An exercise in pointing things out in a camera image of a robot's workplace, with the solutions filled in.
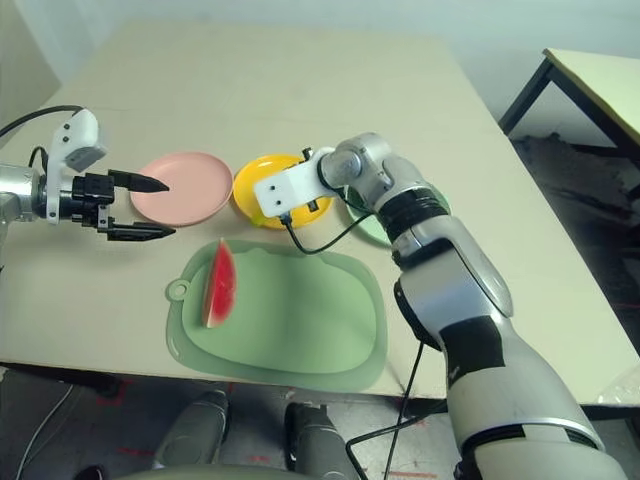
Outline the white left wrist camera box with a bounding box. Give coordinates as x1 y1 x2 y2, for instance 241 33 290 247
47 108 110 224

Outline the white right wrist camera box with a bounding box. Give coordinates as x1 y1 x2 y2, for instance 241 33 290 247
253 144 337 219

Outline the grey robot right leg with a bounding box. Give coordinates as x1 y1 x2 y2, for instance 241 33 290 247
284 402 359 480

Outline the side table with black legs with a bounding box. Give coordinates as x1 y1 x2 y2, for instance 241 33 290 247
498 47 640 151

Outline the red watermelon slice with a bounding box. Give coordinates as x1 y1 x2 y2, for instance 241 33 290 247
201 237 240 330

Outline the clear plastic bag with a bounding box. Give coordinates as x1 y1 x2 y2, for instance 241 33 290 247
594 368 640 407

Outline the yellow plastic plate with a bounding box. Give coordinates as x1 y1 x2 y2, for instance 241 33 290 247
233 152 335 231

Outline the black table base bar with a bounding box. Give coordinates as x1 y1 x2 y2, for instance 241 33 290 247
0 366 124 400
402 394 451 419

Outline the grey robot leg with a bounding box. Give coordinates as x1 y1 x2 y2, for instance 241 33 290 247
284 402 359 480
154 390 230 471

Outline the green cutting board mat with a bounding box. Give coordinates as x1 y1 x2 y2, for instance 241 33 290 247
165 238 390 391

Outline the white floor cable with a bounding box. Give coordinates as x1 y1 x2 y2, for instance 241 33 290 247
12 382 76 480

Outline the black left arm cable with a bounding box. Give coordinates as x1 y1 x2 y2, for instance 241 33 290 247
0 104 85 174

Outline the pink plastic plate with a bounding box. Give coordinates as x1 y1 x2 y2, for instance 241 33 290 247
128 151 234 229

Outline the mint green plastic plate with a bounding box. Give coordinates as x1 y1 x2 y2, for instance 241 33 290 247
344 185 451 249

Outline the grey robot torso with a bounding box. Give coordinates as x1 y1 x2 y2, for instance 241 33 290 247
117 463 311 480

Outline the grey robot left leg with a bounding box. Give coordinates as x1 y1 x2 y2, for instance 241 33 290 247
154 390 230 471

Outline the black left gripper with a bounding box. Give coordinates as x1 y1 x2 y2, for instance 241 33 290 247
71 169 177 243

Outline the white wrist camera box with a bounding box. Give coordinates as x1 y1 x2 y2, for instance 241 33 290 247
47 108 110 224
253 144 337 219

